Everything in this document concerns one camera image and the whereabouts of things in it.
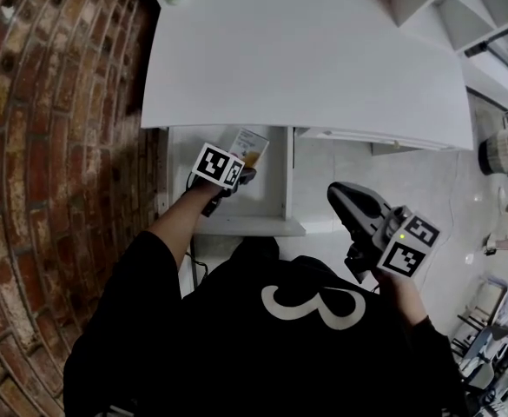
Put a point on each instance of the white and blue bandage box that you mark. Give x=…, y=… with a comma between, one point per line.
x=250, y=147

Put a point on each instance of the person's right forearm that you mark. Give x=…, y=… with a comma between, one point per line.
x=403, y=298

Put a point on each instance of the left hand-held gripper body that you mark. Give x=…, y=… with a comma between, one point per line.
x=216, y=165

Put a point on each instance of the white hutch shelf unit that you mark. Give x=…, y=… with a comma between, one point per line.
x=466, y=11

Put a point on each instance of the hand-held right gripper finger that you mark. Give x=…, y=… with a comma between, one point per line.
x=355, y=232
x=358, y=202

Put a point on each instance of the person's left forearm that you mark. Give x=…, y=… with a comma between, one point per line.
x=180, y=228

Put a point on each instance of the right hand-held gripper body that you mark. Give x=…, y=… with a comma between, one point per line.
x=405, y=246

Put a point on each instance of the white drawer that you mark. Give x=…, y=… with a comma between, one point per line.
x=262, y=189

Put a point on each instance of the white desk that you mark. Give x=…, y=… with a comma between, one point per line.
x=301, y=59

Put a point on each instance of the woven wicker basket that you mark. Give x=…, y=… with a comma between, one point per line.
x=499, y=154

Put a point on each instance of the person's black printed shirt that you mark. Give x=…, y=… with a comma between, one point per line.
x=258, y=341

